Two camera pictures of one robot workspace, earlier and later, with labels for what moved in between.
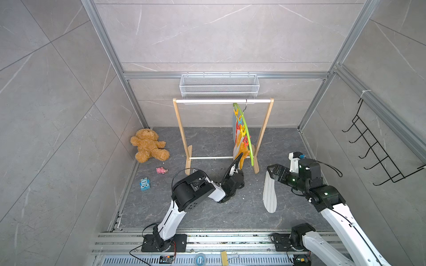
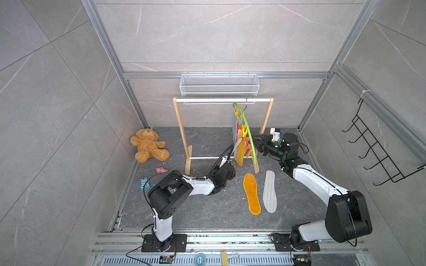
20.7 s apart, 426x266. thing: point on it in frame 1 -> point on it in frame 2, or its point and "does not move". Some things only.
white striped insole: [269, 194] does not move
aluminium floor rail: [203, 249] does not move
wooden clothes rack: [189, 148] does not move
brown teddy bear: [148, 146] does not move
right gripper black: [284, 170] -> [262, 145]
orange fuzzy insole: [241, 148] -> [249, 184]
